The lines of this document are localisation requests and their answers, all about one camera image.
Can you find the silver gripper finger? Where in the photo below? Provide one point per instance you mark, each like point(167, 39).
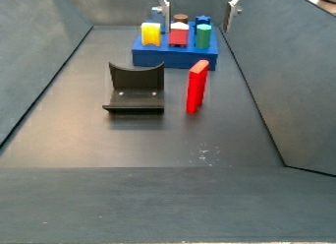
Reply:
point(165, 10)
point(231, 11)

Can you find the red two-legged block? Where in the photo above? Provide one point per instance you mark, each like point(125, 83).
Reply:
point(196, 85)

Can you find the blue foam shape board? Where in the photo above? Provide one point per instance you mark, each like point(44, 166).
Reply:
point(175, 57)

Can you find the light blue rectangular block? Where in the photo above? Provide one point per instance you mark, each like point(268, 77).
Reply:
point(157, 17)

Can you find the brown cylinder block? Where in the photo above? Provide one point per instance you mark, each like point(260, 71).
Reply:
point(180, 18)

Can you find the yellow arch block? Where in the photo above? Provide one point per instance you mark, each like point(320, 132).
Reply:
point(151, 35)

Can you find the red pentagon house block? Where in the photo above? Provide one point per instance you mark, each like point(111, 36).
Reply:
point(179, 34)

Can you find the blue star block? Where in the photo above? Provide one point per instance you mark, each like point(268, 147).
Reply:
point(203, 20)

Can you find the green hexagon block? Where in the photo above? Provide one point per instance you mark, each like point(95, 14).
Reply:
point(203, 36)

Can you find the black curved stand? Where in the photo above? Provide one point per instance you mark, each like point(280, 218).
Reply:
point(137, 89)

